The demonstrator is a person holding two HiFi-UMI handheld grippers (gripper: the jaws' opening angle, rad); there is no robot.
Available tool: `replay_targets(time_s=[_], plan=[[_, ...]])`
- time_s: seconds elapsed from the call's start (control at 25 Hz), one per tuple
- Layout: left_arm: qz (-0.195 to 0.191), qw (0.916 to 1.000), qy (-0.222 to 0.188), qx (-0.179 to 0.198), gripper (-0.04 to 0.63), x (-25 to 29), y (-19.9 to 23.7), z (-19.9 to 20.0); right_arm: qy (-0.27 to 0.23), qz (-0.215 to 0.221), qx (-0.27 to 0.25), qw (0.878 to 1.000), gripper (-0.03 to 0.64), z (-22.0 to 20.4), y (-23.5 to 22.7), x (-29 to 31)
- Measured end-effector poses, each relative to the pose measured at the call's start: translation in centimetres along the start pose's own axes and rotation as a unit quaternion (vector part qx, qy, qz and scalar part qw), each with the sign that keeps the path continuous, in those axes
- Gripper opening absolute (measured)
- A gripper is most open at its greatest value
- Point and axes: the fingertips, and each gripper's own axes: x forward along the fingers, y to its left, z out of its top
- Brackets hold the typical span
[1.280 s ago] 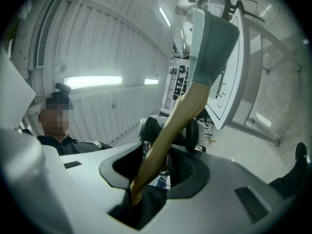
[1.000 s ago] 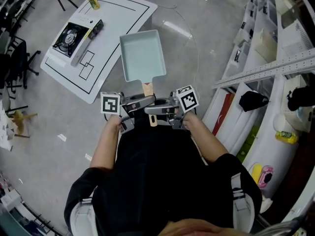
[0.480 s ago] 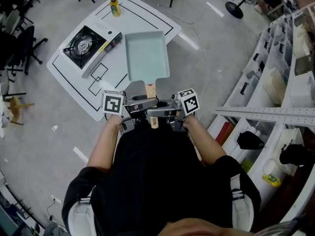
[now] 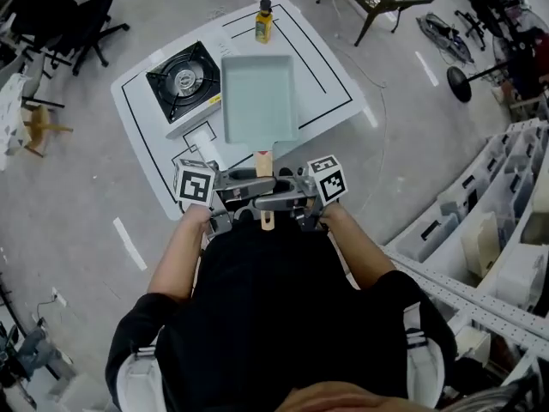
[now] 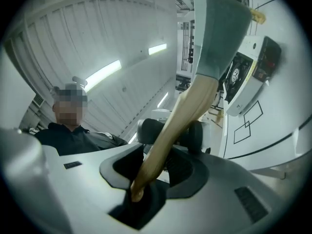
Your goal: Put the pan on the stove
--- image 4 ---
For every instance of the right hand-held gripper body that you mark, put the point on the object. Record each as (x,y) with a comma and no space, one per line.
(330,185)

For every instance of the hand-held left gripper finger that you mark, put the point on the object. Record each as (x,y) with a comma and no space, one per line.
(246,187)

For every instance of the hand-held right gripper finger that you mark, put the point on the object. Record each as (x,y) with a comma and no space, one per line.
(279,201)

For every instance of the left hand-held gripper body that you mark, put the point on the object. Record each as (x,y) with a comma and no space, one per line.
(195,187)

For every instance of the light blue rectangular pan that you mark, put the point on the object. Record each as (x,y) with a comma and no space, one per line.
(257,97)

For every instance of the person's left forearm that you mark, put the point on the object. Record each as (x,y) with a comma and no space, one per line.
(178,256)

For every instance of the person's right forearm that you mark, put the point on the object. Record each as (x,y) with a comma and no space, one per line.
(360,247)

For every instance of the white cylinder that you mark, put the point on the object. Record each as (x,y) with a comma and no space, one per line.
(206,144)

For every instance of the white table with black lines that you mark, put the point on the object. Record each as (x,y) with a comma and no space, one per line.
(317,84)

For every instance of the person's black shirt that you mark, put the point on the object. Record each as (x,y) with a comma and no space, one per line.
(279,316)

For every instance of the yellow oil bottle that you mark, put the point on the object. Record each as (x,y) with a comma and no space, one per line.
(263,26)

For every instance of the white shelf with storage bins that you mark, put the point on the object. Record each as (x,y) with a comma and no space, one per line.
(484,238)

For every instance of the wooden stool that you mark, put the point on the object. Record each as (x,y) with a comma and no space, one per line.
(40,127)

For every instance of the black round-base stand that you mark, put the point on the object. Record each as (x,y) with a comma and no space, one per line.
(461,82)

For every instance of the black office chair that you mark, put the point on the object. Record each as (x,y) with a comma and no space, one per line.
(90,28)
(30,11)

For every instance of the triangle-patterned white cloth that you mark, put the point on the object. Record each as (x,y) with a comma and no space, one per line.
(10,118)

